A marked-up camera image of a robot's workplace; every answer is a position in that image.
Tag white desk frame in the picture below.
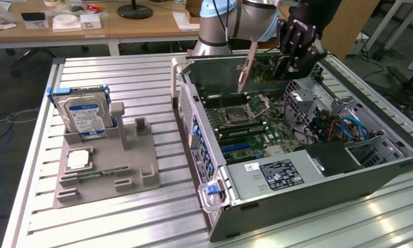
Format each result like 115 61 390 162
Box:
363 0 413 71

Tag metal CPU socket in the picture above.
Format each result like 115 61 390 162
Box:
222 93 273 128

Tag grey power supply unit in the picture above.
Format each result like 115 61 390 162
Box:
225 150 327 202

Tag black round lamp base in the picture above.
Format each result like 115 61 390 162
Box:
115 0 154 20

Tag hard disk in blue carrier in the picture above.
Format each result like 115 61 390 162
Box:
46 83 114 142

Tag white paper stack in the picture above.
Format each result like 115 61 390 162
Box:
171 11 202 32

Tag open grey PC case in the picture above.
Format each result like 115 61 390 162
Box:
170 52 413 243

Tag blue floor cable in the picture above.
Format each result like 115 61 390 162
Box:
0 121 14 223

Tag red packet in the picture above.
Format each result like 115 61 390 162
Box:
83 3 103 14

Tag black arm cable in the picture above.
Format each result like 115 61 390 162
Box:
211 0 235 55

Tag white labelled box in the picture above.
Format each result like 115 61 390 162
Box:
19 11 51 29
78 13 103 30

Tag silver CPU chip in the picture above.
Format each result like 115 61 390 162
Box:
66 150 90 171

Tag green RAM stick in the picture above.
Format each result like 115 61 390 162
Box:
75 168 117 179

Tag white round holder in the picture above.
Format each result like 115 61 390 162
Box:
50 13 83 34

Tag installed RAM stick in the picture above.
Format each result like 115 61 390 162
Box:
217 125 269 138

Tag grey parts rack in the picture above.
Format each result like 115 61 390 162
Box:
51 101 161 210

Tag wooden desk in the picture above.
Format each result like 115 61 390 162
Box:
107 0 291 56
0 0 110 56

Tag green motherboard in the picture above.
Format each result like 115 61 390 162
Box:
191 89 309 165

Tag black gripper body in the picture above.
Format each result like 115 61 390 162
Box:
286 0 342 42

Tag blue case release latch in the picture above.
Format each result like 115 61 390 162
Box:
205 184 221 199

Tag red and black wires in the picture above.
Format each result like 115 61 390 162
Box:
315 118 345 143

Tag brown cardboard box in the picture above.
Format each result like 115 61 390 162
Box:
183 0 207 18

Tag blue data wire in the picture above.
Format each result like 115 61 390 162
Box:
339 115 367 142

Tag graphics card with metal bracket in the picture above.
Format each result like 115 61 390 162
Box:
235 40 297 93

